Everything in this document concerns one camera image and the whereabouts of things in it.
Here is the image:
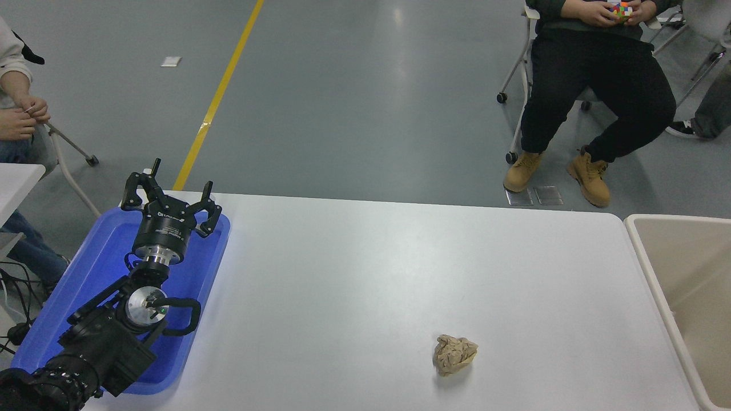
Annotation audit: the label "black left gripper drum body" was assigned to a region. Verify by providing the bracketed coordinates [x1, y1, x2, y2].
[133, 201, 196, 256]

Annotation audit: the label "person's left hand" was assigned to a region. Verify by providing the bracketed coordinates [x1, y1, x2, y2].
[625, 0, 658, 25]
[14, 94, 51, 124]

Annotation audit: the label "person's right hand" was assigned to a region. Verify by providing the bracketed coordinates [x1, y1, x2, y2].
[563, 0, 618, 28]
[0, 108, 38, 142]

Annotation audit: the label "blue plastic tray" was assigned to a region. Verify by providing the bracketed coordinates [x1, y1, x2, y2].
[10, 204, 232, 396]

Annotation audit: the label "yellow floor tape line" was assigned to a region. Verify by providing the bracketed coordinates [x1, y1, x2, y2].
[172, 0, 266, 191]

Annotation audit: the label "white side table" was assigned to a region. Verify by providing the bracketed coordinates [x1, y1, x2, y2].
[0, 163, 46, 226]

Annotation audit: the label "person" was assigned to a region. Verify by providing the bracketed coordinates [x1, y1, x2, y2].
[665, 0, 731, 140]
[0, 14, 72, 283]
[503, 0, 679, 209]

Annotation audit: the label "crumpled tan paper ball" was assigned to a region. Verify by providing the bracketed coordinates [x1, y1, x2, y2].
[432, 335, 479, 378]

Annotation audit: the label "white wheeled chair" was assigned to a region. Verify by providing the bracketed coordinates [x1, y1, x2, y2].
[496, 3, 595, 165]
[648, 6, 729, 109]

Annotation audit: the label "large pale bin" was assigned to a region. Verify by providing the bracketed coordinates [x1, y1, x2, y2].
[624, 214, 731, 411]

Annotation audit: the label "grey wheeled chair frame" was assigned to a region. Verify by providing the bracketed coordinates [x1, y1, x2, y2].
[37, 114, 102, 219]

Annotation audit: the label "thin black floor cables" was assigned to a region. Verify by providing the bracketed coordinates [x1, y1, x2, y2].
[0, 260, 43, 321]

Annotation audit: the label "black cable plug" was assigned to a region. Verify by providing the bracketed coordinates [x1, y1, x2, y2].
[6, 321, 33, 346]

